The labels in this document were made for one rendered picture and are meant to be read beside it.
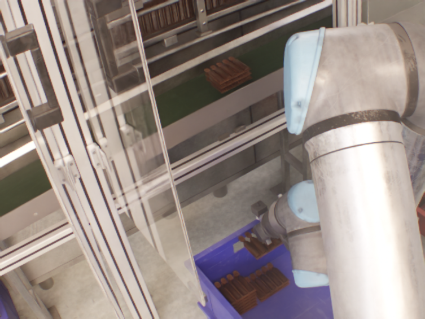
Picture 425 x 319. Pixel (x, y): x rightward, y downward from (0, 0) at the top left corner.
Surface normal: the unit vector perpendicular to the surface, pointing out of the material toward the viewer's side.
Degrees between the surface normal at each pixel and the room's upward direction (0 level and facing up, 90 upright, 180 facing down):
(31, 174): 2
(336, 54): 30
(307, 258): 37
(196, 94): 2
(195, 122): 90
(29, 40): 90
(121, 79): 90
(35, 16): 90
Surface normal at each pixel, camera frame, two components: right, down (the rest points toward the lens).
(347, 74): -0.11, -0.18
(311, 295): -0.11, -0.74
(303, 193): 0.21, -0.40
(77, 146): 0.54, 0.52
